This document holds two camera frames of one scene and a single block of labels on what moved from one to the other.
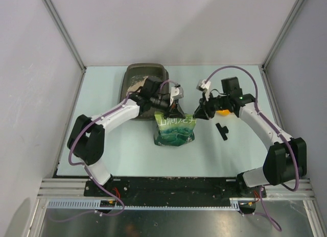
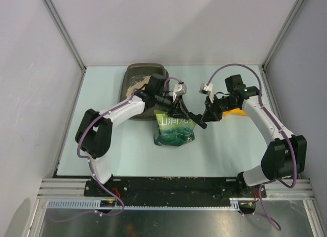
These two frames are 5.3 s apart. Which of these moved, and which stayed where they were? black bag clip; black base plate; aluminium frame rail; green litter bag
Moved: black bag clip
Stayed: green litter bag; black base plate; aluminium frame rail
